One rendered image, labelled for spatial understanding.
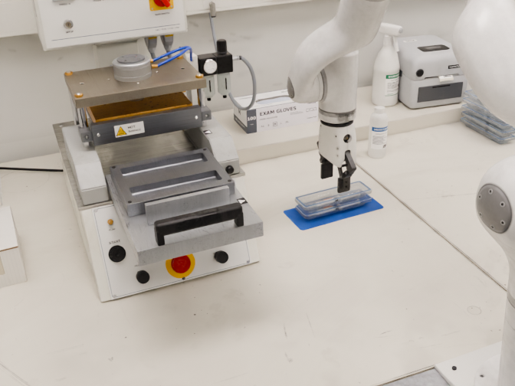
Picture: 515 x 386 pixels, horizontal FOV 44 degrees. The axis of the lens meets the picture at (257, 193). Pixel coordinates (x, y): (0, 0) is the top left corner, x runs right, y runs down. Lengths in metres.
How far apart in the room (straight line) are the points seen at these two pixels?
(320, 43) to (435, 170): 0.62
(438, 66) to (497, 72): 1.10
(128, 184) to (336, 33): 0.50
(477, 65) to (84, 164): 0.75
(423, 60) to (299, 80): 0.73
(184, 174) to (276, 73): 0.94
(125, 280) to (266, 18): 1.03
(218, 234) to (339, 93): 0.47
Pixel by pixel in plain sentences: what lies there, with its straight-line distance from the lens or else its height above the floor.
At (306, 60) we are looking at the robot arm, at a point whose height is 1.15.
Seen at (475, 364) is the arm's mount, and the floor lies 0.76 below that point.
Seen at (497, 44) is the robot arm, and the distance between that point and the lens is 0.93.
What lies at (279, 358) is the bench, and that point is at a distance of 1.14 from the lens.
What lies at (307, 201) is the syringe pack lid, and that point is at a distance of 1.50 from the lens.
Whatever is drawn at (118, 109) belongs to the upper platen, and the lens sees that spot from 1.37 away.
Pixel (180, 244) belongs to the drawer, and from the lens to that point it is 1.06.
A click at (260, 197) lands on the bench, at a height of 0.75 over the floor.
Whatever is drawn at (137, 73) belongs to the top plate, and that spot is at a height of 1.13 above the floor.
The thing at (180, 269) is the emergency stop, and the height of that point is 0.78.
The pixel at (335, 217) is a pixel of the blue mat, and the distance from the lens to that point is 1.52.
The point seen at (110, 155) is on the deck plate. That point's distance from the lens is 1.47.
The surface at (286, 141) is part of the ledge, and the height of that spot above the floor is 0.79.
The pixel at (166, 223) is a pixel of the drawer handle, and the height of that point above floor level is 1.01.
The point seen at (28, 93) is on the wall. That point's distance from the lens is 1.93.
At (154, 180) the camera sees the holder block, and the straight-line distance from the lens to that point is 1.20.
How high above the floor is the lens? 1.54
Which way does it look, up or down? 29 degrees down
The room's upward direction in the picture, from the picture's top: 2 degrees counter-clockwise
